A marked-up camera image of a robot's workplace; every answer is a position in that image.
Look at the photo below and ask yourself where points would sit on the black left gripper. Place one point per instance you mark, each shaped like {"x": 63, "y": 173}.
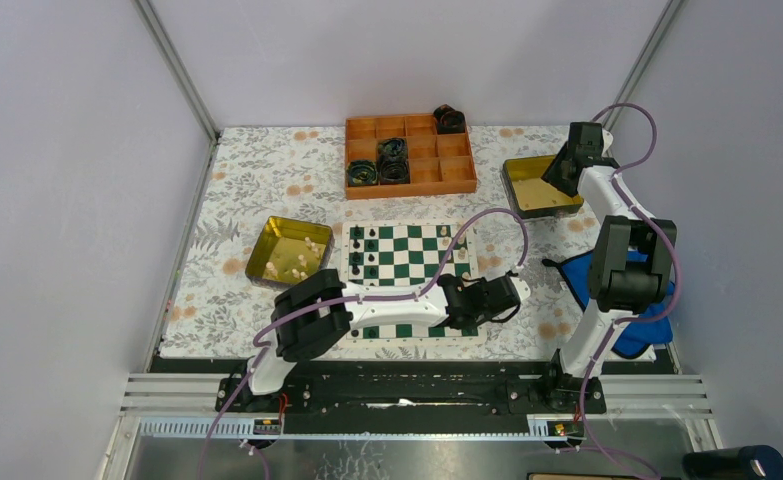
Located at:
{"x": 483, "y": 315}

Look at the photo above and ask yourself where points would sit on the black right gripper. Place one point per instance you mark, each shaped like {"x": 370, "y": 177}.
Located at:
{"x": 551, "y": 174}

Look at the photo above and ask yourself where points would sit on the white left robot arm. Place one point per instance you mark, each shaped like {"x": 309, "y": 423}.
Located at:
{"x": 312, "y": 316}

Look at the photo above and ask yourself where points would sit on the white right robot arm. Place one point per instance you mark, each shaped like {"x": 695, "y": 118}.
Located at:
{"x": 632, "y": 258}

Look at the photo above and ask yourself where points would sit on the green white chess board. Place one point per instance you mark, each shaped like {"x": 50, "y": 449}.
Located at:
{"x": 399, "y": 254}

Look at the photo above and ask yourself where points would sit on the right gold tin box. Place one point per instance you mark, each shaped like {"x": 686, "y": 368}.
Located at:
{"x": 529, "y": 195}

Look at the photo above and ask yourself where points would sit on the gold tin box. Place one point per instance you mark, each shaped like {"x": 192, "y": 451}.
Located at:
{"x": 529, "y": 195}
{"x": 288, "y": 251}

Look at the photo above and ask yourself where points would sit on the rolled dark tie top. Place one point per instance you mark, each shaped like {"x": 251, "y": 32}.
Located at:
{"x": 448, "y": 120}

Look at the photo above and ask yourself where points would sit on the rolled dark tie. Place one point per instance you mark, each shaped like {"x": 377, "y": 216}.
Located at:
{"x": 392, "y": 161}
{"x": 361, "y": 173}
{"x": 448, "y": 120}

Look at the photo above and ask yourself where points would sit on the orange wooden compartment tray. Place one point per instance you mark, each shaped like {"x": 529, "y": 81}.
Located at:
{"x": 439, "y": 164}

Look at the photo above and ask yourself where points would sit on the rolled dark tie middle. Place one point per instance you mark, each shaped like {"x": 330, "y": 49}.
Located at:
{"x": 392, "y": 161}

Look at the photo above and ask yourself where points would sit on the blue cloth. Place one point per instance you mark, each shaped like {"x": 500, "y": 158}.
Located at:
{"x": 637, "y": 337}

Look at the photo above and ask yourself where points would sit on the rolled dark tie left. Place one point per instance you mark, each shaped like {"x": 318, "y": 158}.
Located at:
{"x": 361, "y": 173}

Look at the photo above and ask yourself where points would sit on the left gold tin box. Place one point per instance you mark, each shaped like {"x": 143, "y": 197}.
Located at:
{"x": 288, "y": 251}

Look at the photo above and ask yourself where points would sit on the floral table mat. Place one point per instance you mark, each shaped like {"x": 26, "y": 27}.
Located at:
{"x": 297, "y": 173}

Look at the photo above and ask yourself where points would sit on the dark cylinder bottle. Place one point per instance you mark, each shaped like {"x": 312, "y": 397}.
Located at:
{"x": 755, "y": 462}

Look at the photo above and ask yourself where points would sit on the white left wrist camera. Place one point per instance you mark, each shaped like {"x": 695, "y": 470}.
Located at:
{"x": 521, "y": 287}

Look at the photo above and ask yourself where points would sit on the aluminium frame rail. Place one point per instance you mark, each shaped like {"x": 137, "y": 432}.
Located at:
{"x": 654, "y": 397}

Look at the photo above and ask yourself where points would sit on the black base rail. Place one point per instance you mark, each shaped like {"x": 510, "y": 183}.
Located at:
{"x": 416, "y": 397}

